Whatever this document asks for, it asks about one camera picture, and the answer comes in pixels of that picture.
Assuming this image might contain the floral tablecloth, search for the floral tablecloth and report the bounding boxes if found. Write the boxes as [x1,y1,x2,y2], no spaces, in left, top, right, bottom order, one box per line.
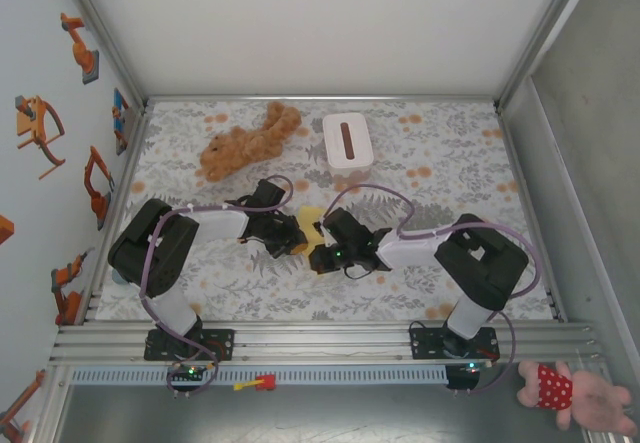
[94,100,556,322]

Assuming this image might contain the blue orange robot sticker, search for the blue orange robot sticker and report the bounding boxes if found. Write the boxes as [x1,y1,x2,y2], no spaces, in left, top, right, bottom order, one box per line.
[112,87,132,157]

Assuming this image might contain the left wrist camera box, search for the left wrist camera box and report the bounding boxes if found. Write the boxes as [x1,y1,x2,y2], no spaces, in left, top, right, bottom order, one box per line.
[254,178,287,212]

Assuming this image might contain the brown teddy bear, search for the brown teddy bear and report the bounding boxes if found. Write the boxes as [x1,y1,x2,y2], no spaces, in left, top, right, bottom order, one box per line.
[198,101,303,183]

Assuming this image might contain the yellow cloth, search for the yellow cloth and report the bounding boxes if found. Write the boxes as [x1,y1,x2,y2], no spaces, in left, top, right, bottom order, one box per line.
[297,205,327,252]

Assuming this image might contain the black controller board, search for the black controller board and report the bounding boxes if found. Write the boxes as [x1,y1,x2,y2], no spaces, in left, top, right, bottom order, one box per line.
[446,361,489,392]
[167,364,210,389]

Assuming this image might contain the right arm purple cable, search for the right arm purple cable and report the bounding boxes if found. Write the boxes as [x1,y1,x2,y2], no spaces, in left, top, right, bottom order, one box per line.
[324,182,544,395]

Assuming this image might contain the aluminium frame rail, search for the aluminium frame rail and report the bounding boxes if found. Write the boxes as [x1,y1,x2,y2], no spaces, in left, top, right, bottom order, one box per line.
[74,102,154,325]
[494,105,569,323]
[144,94,501,104]

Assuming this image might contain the white tissue box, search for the white tissue box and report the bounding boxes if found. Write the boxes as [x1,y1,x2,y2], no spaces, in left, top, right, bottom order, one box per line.
[322,111,374,183]

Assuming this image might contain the red yellow plastic clip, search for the red yellow plastic clip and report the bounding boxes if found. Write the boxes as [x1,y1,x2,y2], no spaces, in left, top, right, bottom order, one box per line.
[233,374,277,393]

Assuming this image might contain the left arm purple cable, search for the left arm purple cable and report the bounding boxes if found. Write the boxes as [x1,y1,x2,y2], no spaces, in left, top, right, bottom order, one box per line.
[139,175,294,397]

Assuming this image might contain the wide aluminium beam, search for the wide aluminium beam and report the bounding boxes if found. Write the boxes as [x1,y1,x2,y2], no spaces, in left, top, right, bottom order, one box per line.
[47,318,606,367]

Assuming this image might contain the orange gripper wall sticker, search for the orange gripper wall sticker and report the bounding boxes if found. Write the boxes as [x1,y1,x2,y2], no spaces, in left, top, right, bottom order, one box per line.
[14,95,67,180]

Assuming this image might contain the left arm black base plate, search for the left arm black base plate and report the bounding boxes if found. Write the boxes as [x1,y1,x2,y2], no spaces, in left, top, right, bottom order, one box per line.
[143,327,236,363]

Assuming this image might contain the pink plush toy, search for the pink plush toy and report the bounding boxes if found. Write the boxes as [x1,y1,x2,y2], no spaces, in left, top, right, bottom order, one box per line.
[516,360,634,432]

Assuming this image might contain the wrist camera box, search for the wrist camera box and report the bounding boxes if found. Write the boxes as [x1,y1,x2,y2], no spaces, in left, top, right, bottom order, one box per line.
[322,207,375,252]
[254,178,287,212]

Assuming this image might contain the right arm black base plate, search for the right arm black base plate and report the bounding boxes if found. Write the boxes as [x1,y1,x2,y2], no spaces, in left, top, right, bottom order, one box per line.
[408,326,500,363]

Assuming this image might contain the white slotted cable duct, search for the white slotted cable duct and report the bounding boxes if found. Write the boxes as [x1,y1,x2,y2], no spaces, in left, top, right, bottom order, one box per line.
[69,367,449,385]

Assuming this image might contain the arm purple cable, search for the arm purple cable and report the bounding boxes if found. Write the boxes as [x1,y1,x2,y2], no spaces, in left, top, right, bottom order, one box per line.
[139,175,294,397]
[324,182,544,395]

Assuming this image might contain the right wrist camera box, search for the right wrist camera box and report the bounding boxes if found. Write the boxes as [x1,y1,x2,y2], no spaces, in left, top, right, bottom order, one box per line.
[322,207,375,252]

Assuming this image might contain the aluminium frame post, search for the aluminium frame post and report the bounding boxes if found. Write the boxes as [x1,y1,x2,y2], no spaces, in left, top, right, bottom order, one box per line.
[492,0,596,114]
[53,0,154,114]

